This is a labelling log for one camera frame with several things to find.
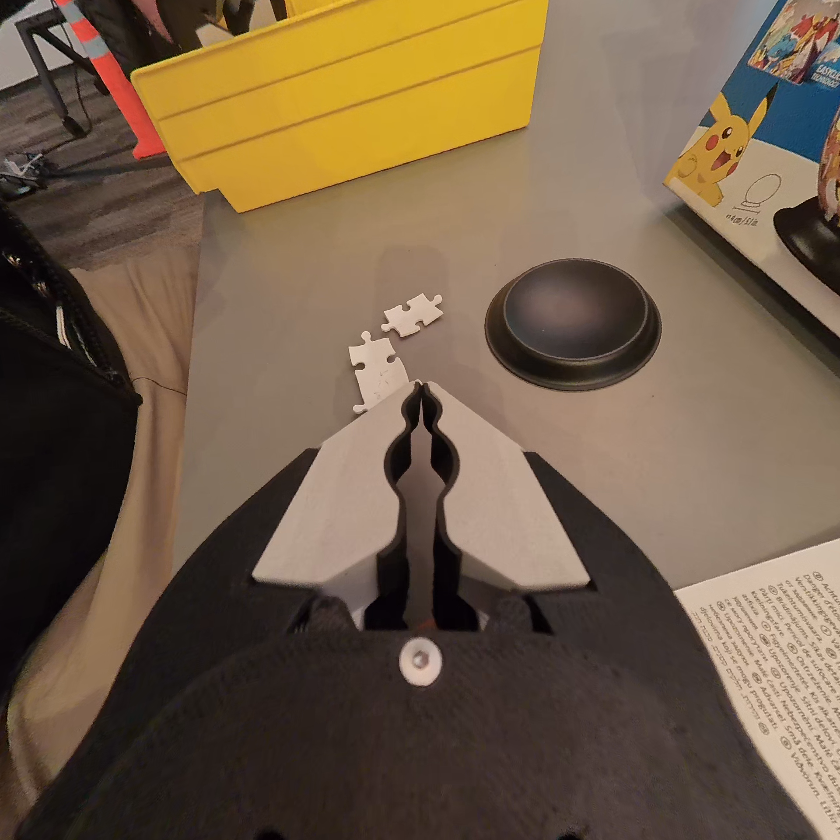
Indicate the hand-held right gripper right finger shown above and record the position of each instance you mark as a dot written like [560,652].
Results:
[512,512]

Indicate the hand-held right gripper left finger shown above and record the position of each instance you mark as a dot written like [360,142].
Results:
[328,512]

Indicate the yellow plastic bin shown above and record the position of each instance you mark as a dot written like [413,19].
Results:
[341,98]

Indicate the joined white puzzle pieces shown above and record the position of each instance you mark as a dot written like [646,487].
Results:
[377,374]
[410,315]

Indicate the black round puzzle stand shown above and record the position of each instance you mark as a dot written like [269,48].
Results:
[572,321]

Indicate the colourful puzzle box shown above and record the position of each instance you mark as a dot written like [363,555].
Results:
[748,144]

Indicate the black ribbed object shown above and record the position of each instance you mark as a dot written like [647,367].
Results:
[151,33]

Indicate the orange traffic cone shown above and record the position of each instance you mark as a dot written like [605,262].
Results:
[121,98]

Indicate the person's beige trousers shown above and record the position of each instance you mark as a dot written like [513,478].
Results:
[151,492]

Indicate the person's black jacket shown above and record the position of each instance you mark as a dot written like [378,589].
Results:
[59,472]

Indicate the white printed leaflet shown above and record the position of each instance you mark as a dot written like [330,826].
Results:
[787,656]

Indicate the black metal cart frame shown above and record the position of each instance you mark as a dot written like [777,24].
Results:
[46,72]

